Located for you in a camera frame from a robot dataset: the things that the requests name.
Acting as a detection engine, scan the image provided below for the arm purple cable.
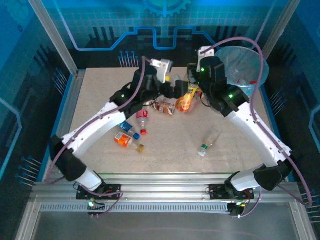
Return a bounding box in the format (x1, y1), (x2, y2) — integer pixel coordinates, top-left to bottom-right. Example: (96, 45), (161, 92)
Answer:
(201, 36), (313, 219)
(45, 56), (125, 219)

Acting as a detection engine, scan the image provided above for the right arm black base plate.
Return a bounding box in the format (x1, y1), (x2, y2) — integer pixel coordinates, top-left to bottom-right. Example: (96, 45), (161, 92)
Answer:
(208, 183), (255, 201)

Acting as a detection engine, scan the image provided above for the blue label bottle blue cap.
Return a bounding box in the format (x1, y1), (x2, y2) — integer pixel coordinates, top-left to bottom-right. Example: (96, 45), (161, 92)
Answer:
(119, 121), (141, 140)

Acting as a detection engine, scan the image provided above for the left black connector box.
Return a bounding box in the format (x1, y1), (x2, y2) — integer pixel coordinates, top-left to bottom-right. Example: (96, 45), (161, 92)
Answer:
(86, 198), (107, 219)

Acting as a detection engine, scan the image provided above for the right black connector box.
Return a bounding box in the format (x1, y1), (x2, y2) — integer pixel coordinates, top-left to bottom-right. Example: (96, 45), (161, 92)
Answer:
(227, 201), (248, 219)

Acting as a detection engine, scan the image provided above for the aluminium frame post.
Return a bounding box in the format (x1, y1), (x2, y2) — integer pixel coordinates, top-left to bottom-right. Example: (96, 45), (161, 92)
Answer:
(259, 0), (301, 60)
(27, 0), (80, 76)

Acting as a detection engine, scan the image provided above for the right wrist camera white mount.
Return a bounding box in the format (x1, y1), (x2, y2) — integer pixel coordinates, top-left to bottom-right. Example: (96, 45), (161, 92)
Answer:
(196, 46), (216, 65)

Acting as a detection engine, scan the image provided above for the aluminium front beam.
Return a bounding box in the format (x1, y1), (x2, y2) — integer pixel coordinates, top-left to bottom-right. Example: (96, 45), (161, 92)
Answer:
(29, 172), (305, 204)

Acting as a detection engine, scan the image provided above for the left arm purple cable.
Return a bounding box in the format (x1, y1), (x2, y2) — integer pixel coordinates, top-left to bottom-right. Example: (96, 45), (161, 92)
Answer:
(45, 56), (125, 219)

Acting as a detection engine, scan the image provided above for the orange bottle yellow cap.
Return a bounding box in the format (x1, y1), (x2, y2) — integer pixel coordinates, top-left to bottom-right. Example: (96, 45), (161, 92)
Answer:
(165, 76), (199, 115)

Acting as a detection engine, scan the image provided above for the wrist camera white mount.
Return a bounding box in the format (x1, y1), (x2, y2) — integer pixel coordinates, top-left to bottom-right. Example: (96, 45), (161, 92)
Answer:
(149, 58), (174, 84)
(196, 46), (216, 65)

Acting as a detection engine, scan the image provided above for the aluminium side rail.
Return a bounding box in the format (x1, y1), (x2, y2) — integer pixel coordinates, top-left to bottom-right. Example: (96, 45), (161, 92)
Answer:
(43, 69), (87, 182)

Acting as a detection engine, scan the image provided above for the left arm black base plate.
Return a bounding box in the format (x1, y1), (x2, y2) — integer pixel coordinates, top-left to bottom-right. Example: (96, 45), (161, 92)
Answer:
(75, 183), (123, 201)

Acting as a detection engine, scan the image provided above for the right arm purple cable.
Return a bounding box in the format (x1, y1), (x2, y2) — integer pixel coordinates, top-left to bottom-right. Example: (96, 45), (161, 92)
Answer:
(201, 36), (313, 219)

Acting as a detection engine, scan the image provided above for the slotted grey cable duct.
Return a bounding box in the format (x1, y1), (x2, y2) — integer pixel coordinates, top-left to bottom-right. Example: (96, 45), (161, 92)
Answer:
(39, 202), (232, 214)

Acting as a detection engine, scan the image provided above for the grey metal front panel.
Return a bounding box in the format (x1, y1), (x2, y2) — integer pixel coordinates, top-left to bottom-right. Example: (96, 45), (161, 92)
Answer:
(14, 199), (317, 240)

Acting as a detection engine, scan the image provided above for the brown label drink bottle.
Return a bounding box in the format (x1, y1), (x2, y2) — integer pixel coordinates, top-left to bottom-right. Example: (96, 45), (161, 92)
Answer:
(152, 99), (176, 116)

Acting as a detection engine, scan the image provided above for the orange label bottle brown cap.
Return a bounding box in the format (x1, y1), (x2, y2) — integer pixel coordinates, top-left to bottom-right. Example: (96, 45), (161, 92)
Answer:
(113, 131), (145, 153)

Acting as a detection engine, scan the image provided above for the clear cola bottle red cap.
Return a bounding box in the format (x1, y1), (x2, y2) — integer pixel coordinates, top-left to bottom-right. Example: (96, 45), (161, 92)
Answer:
(136, 109), (150, 136)

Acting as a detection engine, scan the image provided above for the black connector box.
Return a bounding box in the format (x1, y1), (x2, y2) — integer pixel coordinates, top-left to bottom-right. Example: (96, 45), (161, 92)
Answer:
(86, 198), (107, 219)
(227, 201), (248, 219)

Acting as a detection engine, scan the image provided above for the green label bottle white cap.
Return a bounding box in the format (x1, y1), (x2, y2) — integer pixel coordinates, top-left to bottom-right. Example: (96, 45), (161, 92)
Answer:
(197, 126), (223, 158)

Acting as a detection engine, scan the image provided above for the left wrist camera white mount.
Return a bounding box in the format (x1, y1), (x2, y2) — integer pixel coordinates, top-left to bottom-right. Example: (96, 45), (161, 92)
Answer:
(149, 58), (174, 84)

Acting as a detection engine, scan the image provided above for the grey bin blue liner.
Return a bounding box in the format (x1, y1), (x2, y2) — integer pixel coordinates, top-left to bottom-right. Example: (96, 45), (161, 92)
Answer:
(214, 46), (270, 101)

